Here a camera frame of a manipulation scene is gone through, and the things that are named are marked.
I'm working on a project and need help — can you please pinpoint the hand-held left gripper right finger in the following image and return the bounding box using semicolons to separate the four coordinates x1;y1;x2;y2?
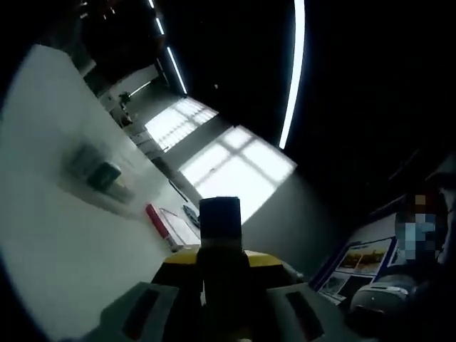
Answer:
244;250;349;342

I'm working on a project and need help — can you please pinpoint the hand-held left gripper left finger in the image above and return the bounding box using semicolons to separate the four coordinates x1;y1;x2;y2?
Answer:
85;249;206;342

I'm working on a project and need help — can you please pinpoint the clear storage area container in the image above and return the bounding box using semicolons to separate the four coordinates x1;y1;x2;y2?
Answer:
59;140;139;209

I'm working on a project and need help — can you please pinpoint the red flat box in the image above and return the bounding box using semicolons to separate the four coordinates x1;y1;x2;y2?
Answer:
145;203;176;249

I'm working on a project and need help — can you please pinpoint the white chest device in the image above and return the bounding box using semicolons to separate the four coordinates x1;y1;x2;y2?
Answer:
350;279;413;315

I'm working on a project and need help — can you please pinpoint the blue packet on table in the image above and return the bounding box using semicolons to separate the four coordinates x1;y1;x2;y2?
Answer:
182;203;201;227

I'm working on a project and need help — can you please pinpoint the dark flat tablet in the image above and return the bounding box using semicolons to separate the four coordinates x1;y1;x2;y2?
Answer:
167;179;190;202

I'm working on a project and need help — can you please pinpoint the wide blinds window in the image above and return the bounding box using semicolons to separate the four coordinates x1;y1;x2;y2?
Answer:
177;125;298;224

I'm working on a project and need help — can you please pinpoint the narrow blinds window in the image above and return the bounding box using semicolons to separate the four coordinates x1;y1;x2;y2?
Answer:
145;98;219;153

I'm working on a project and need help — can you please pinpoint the white cabinet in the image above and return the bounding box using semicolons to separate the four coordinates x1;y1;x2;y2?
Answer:
108;103;135;129

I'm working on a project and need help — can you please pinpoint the long curved ceiling light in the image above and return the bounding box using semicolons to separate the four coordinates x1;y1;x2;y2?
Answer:
278;0;307;150

